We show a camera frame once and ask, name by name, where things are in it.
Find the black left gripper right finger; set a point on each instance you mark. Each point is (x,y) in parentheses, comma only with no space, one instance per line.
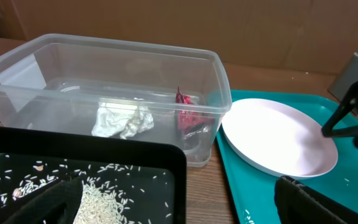
(297,203)

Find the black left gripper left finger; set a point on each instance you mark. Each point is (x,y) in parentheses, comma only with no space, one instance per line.
(58,203)

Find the rice pile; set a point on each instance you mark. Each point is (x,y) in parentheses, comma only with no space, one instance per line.
(99,207)

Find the large white plate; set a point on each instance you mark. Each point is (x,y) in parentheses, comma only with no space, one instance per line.
(278,139)

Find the white tissue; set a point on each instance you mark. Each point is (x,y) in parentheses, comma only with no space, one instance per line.
(125,120)

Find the red snack wrapper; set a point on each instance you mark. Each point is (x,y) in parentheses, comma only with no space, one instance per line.
(190,123)

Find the grey dish rack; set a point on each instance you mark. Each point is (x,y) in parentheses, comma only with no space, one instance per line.
(347,77)

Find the black tray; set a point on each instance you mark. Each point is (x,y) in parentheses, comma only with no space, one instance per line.
(149,178)

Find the teal serving tray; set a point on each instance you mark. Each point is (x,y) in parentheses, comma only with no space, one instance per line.
(253,190)

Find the clear plastic bin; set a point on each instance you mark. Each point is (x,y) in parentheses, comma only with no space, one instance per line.
(55,83)

